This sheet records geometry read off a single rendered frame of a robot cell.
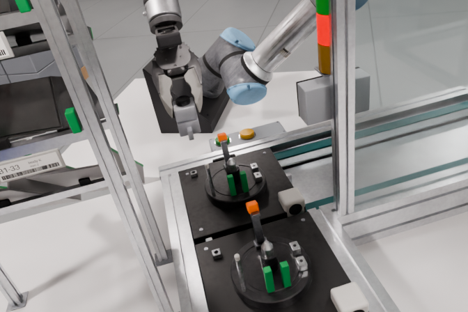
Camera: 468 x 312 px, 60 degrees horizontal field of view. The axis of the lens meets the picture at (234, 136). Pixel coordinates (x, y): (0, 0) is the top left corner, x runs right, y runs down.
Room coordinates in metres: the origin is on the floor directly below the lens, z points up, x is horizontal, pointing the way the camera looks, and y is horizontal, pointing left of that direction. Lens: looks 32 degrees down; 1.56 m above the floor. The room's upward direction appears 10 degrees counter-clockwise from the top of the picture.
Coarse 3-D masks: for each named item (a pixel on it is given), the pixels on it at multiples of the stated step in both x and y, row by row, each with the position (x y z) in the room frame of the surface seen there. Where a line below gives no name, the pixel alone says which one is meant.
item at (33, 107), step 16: (32, 80) 0.54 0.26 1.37; (48, 80) 0.53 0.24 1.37; (0, 96) 0.53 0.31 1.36; (16, 96) 0.53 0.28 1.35; (32, 96) 0.53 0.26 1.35; (48, 96) 0.52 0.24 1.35; (64, 96) 0.55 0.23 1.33; (96, 96) 0.67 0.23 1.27; (0, 112) 0.52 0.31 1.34; (16, 112) 0.52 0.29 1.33; (32, 112) 0.52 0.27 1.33; (48, 112) 0.52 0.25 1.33; (64, 112) 0.53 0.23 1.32; (0, 128) 0.51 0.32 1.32; (16, 128) 0.51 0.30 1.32; (32, 128) 0.51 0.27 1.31; (48, 128) 0.51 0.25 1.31; (64, 128) 0.51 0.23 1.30
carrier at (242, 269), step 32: (288, 224) 0.58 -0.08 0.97; (224, 256) 0.53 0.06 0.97; (256, 256) 0.50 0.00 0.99; (288, 256) 0.48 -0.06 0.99; (320, 256) 0.49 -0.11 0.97; (224, 288) 0.46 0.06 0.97; (256, 288) 0.43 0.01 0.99; (288, 288) 0.42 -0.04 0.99; (320, 288) 0.42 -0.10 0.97; (352, 288) 0.40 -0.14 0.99
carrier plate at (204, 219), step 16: (224, 160) 0.83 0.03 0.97; (240, 160) 0.82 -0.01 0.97; (256, 160) 0.81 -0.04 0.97; (272, 160) 0.80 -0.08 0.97; (272, 176) 0.74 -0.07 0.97; (192, 192) 0.73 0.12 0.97; (272, 192) 0.68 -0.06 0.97; (192, 208) 0.68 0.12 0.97; (208, 208) 0.67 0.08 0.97; (224, 208) 0.66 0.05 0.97; (240, 208) 0.65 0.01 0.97; (272, 208) 0.63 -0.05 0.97; (304, 208) 0.62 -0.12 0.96; (192, 224) 0.63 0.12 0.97; (208, 224) 0.62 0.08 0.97; (224, 224) 0.61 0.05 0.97; (240, 224) 0.60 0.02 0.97
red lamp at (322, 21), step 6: (318, 18) 0.63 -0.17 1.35; (324, 18) 0.61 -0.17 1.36; (318, 24) 0.63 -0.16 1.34; (324, 24) 0.62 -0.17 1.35; (318, 30) 0.63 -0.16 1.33; (324, 30) 0.62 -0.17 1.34; (318, 36) 0.63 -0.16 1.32; (324, 36) 0.62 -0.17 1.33; (318, 42) 0.63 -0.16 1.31; (324, 42) 0.62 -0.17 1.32
